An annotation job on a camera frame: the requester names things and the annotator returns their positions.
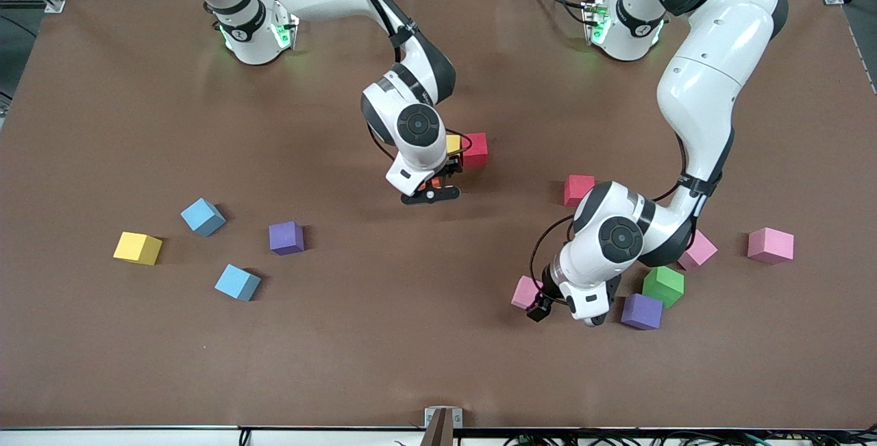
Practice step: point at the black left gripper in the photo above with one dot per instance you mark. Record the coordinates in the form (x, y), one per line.
(542, 308)

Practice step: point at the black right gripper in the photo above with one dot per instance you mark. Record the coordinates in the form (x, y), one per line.
(451, 166)

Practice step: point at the orange foam cube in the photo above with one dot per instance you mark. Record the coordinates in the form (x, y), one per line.
(434, 179)

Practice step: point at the yellow foam cube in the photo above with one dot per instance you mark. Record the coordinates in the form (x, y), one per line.
(453, 143)
(137, 247)

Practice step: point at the pink foam cube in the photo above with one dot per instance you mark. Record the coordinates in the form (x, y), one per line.
(524, 292)
(702, 251)
(771, 244)

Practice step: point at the red foam cube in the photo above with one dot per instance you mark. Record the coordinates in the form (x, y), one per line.
(577, 187)
(475, 150)

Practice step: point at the purple foam cube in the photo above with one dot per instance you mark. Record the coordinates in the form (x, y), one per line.
(286, 238)
(642, 312)

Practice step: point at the light blue foam cube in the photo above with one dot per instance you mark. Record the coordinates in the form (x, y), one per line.
(203, 216)
(237, 282)

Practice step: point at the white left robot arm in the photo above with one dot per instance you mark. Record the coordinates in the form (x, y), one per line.
(620, 237)

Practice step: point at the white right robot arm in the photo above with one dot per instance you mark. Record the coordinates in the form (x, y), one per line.
(418, 124)

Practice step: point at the green foam cube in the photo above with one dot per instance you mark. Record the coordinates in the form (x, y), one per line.
(664, 286)

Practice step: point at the brown table mat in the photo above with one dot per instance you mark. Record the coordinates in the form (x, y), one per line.
(411, 350)

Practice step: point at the white table edge strip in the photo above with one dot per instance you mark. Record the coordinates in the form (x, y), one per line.
(137, 438)

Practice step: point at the silver metal bracket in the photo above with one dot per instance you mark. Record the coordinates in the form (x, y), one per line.
(431, 418)

